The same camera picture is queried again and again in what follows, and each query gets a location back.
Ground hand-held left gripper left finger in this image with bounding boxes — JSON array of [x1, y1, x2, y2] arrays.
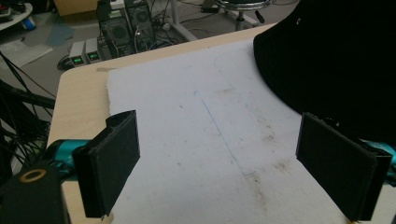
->
[[72, 110, 141, 218]]

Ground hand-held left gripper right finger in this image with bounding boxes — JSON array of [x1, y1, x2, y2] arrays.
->
[[295, 111, 393, 222]]

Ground black cloth hat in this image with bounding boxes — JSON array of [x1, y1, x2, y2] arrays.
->
[[253, 0, 396, 147]]

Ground grey box with green display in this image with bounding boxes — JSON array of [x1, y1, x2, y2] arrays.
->
[[68, 40, 87, 67], [85, 37, 103, 63]]

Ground black computer tower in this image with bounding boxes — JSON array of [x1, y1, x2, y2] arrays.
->
[[96, 8, 135, 60], [123, 0, 157, 51]]

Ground white paper sheets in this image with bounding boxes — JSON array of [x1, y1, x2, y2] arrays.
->
[[0, 39, 54, 69]]

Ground blue tape roll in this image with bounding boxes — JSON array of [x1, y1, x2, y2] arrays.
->
[[21, 16, 37, 31]]

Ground brown cardboard box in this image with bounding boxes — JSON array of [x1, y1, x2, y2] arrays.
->
[[53, 0, 100, 17]]

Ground white metal stand leg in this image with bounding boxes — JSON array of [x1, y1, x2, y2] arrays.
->
[[168, 0, 199, 42]]

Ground round white table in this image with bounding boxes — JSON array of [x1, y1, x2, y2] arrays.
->
[[0, 2, 34, 32]]

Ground chrome stool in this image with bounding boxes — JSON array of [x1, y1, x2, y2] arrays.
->
[[214, 0, 276, 32]]

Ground black box with brass ring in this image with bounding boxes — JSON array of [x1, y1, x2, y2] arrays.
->
[[0, 167, 71, 224]]

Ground bundle of black cables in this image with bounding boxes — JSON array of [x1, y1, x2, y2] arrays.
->
[[0, 51, 58, 176]]

